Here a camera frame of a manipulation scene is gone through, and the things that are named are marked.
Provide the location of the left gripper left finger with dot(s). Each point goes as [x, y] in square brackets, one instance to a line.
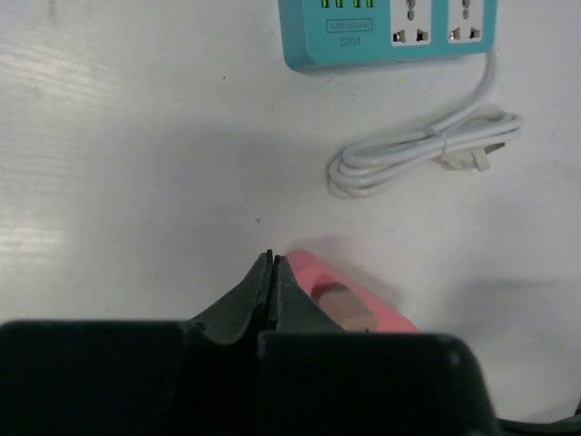
[193, 377]

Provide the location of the pink triangular power strip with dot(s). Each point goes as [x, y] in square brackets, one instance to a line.
[311, 271]

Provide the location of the teal power strip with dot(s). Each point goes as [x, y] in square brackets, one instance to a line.
[327, 34]

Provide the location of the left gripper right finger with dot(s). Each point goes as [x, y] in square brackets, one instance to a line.
[322, 380]

